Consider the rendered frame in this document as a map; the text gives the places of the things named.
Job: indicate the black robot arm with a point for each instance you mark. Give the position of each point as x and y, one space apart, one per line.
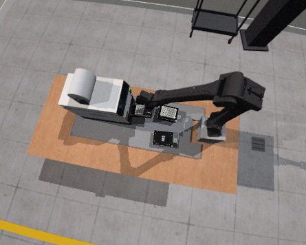
236 93

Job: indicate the white roll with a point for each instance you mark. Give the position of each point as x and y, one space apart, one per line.
82 84

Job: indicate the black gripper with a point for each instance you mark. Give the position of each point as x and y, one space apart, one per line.
151 110

